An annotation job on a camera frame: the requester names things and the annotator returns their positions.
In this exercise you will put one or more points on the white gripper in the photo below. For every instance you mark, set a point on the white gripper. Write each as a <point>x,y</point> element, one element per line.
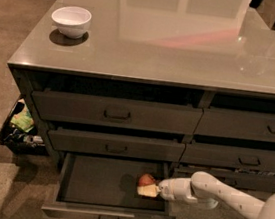
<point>167,189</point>

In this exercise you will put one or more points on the red apple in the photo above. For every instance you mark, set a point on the red apple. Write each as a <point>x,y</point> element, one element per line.
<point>145,180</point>

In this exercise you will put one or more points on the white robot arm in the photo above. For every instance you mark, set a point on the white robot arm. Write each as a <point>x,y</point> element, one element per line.
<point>204,190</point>

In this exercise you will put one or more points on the open bottom left drawer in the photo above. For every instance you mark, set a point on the open bottom left drawer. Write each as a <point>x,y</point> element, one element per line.
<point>101,187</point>

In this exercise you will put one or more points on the top left drawer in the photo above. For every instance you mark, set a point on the top left drawer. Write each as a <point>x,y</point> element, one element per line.
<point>119,112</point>

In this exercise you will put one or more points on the bottom right drawer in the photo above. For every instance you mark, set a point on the bottom right drawer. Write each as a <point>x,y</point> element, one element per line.
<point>239,180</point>

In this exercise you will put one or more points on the top right drawer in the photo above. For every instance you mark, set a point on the top right drawer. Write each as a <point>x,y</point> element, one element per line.
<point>226,123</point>

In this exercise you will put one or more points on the middle left drawer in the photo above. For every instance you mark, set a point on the middle left drawer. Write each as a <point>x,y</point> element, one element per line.
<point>115,145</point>

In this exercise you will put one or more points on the middle right drawer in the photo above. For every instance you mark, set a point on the middle right drawer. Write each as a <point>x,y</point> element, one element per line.
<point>229,157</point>

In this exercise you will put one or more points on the black bin with items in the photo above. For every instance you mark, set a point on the black bin with items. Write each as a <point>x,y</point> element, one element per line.
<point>20,142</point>

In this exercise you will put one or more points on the green snack bag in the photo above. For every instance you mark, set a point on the green snack bag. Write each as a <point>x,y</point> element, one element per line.
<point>22,118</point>

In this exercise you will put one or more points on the white bowl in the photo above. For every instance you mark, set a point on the white bowl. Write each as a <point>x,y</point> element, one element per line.
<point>73,22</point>

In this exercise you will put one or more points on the grey cabinet frame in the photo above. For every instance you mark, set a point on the grey cabinet frame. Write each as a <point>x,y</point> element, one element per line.
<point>31,79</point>

